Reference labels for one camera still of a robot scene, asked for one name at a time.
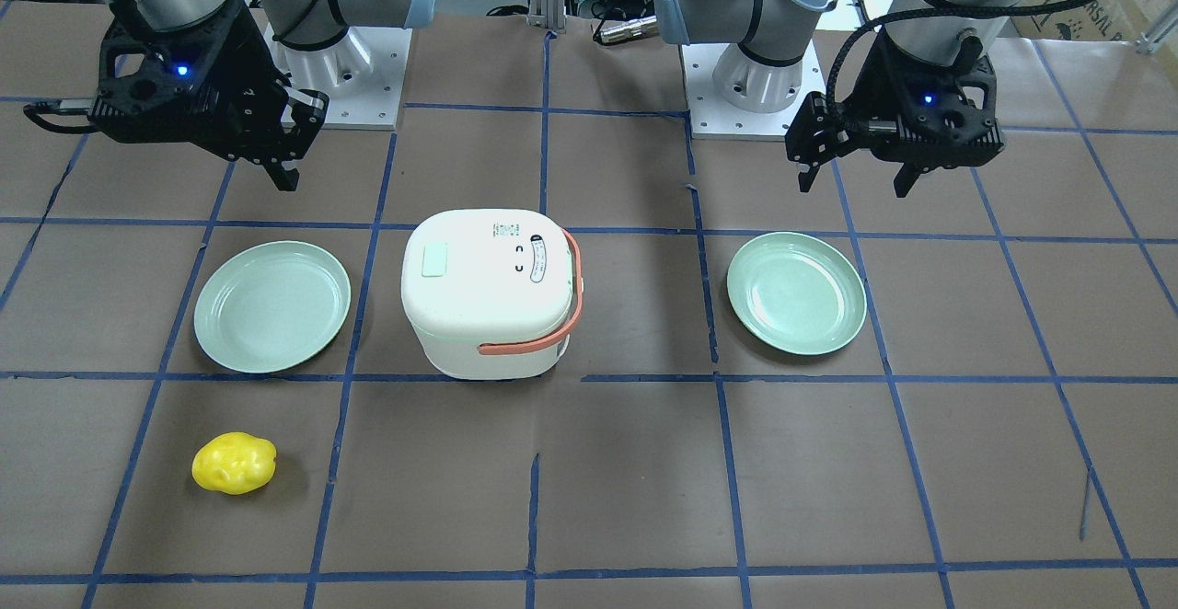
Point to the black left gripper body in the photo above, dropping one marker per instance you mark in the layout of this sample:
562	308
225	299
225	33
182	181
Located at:
874	98

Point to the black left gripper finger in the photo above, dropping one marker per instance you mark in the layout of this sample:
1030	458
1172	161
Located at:
906	178
809	170

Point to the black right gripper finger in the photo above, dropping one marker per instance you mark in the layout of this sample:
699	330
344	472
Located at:
283	173

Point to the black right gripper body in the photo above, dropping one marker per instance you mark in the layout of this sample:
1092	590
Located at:
241	77

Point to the white rice cooker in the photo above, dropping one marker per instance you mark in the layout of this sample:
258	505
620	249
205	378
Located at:
492	293

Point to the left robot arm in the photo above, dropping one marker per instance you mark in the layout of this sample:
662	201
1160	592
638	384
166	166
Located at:
776	32

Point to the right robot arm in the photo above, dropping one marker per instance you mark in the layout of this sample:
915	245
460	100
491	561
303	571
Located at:
303	25

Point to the green plate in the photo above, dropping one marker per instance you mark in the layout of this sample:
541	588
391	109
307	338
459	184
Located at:
796	293
272	307

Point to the yellow toy lemon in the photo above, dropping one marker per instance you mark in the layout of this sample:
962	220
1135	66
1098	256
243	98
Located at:
234	463

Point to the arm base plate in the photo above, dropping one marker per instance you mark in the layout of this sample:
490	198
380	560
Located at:
733	97
363	75

